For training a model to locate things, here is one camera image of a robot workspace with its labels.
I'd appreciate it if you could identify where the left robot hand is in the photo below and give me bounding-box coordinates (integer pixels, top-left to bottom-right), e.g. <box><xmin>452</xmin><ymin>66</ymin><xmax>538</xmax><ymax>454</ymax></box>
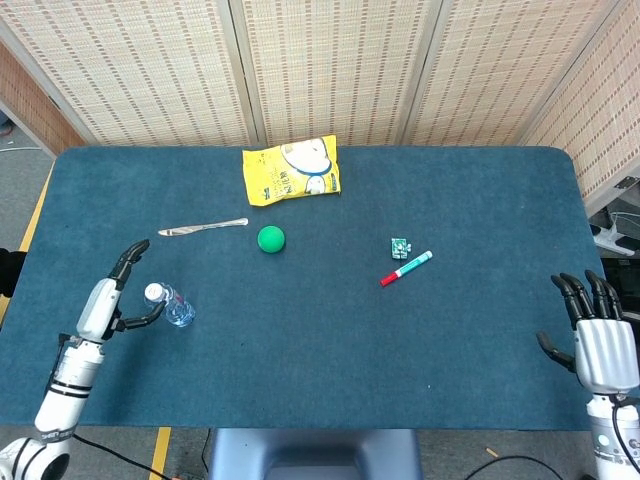
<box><xmin>74</xmin><ymin>238</ymin><xmax>166</xmax><ymax>344</ymax></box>

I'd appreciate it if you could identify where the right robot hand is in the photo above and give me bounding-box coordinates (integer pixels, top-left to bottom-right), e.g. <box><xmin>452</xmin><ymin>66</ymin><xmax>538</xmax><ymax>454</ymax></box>
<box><xmin>536</xmin><ymin>269</ymin><xmax>640</xmax><ymax>396</ymax></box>

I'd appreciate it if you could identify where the clear plastic water bottle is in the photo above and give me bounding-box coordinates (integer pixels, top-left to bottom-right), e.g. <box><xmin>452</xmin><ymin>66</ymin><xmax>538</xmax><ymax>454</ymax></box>
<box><xmin>144</xmin><ymin>281</ymin><xmax>197</xmax><ymax>329</ymax></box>

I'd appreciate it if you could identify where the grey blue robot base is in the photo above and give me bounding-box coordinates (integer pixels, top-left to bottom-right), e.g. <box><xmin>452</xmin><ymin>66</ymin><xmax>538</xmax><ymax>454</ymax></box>
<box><xmin>207</xmin><ymin>428</ymin><xmax>424</xmax><ymax>480</ymax></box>

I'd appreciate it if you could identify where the black box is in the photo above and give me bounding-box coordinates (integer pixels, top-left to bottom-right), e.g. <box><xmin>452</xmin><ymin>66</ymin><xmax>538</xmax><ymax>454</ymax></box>
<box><xmin>599</xmin><ymin>255</ymin><xmax>640</xmax><ymax>306</ymax></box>

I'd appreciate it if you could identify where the white power strip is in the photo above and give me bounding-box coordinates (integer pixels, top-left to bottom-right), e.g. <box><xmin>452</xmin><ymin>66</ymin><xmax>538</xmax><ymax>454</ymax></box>
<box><xmin>589</xmin><ymin>223</ymin><xmax>635</xmax><ymax>257</ymax></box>

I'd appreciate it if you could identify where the silver table knife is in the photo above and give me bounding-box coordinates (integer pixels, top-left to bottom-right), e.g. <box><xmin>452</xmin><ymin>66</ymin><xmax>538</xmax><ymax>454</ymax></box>
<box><xmin>157</xmin><ymin>217</ymin><xmax>250</xmax><ymax>238</ymax></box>

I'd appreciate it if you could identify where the green foam ball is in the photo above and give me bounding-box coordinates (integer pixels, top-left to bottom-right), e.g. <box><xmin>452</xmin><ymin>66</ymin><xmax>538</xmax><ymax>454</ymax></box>
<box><xmin>257</xmin><ymin>225</ymin><xmax>287</xmax><ymax>254</ymax></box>

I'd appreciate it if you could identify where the woven bamboo screen panel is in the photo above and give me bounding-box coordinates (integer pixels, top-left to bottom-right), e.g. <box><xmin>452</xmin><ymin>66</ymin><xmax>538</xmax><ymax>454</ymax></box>
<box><xmin>0</xmin><ymin>39</ymin><xmax>86</xmax><ymax>156</ymax></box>
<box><xmin>402</xmin><ymin>0</ymin><xmax>629</xmax><ymax>147</ymax></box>
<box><xmin>519</xmin><ymin>0</ymin><xmax>640</xmax><ymax>216</ymax></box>
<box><xmin>0</xmin><ymin>0</ymin><xmax>259</xmax><ymax>147</ymax></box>
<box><xmin>229</xmin><ymin>0</ymin><xmax>444</xmax><ymax>147</ymax></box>

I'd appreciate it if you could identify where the red capped whiteboard marker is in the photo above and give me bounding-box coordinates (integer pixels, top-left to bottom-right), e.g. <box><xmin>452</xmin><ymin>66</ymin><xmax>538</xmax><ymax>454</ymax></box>
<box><xmin>379</xmin><ymin>250</ymin><xmax>434</xmax><ymax>288</ymax></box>

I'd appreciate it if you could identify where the blue table cloth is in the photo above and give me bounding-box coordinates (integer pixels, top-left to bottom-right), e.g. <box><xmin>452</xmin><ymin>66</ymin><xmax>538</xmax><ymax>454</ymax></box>
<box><xmin>0</xmin><ymin>145</ymin><xmax>605</xmax><ymax>431</ymax></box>

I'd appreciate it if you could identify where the yellow snack bag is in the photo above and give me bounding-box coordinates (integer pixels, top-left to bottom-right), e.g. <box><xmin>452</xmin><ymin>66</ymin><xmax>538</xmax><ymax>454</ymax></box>
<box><xmin>242</xmin><ymin>134</ymin><xmax>343</xmax><ymax>206</ymax></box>

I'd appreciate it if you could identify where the black floor cable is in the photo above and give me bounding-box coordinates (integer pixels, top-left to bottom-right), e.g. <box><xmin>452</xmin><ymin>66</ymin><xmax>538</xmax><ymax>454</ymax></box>
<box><xmin>74</xmin><ymin>433</ymin><xmax>171</xmax><ymax>480</ymax></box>
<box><xmin>464</xmin><ymin>454</ymin><xmax>566</xmax><ymax>480</ymax></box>

